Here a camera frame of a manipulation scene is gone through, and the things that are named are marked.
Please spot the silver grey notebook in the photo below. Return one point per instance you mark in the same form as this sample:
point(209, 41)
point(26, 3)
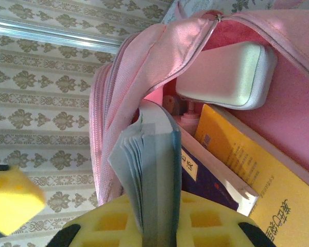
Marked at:
point(157, 167)

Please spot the small pink case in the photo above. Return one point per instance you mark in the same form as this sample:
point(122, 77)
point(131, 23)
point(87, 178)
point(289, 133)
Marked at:
point(189, 122)

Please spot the pink student backpack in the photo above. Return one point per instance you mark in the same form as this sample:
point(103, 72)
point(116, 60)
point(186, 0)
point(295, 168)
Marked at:
point(293, 103)

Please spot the pale green pencil case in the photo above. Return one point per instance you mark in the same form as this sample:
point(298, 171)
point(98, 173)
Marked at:
point(221, 74)

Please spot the navy book with yellow label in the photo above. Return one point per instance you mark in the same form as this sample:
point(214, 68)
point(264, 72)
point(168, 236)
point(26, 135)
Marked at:
point(203, 185)

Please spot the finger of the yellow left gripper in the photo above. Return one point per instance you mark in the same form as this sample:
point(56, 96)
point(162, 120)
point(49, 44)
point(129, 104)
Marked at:
point(13, 200)

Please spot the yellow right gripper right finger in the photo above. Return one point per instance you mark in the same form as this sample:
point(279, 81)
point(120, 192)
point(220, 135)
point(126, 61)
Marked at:
point(216, 226)

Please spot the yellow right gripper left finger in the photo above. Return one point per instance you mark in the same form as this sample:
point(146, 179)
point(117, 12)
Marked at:
point(103, 226)

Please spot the aluminium corner post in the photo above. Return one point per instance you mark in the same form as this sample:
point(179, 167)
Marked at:
point(41, 33)

